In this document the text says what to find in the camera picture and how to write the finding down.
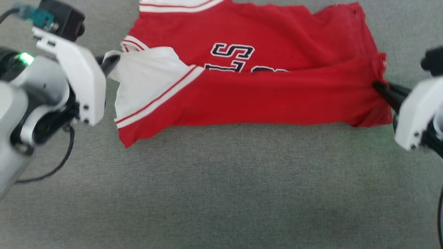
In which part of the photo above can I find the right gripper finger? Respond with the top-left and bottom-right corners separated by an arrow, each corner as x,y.
373,81 -> 412,101
377,89 -> 404,114

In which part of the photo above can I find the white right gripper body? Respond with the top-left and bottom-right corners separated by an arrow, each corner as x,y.
394,77 -> 443,151

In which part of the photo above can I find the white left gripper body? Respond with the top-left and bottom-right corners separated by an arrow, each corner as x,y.
32,27 -> 107,126

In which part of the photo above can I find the red white sports jersey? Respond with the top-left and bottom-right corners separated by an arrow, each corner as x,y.
104,0 -> 393,148

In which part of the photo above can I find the teal cable plug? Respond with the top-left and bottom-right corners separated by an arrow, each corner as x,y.
13,3 -> 58,31

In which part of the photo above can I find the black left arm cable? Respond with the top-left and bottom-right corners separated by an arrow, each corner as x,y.
0,8 -> 75,184

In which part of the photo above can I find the braided right arm cable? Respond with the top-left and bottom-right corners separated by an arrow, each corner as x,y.
437,187 -> 443,249

